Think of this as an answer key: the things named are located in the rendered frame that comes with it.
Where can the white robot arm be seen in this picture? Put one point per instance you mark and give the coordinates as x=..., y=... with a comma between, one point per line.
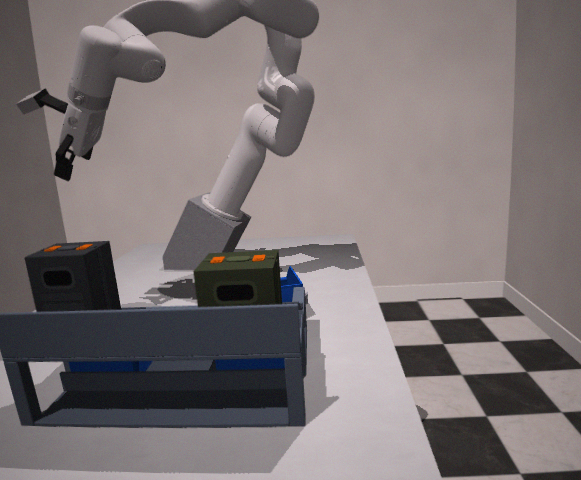
x=102, y=56

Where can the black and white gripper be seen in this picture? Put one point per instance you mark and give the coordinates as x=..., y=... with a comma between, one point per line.
x=83, y=127

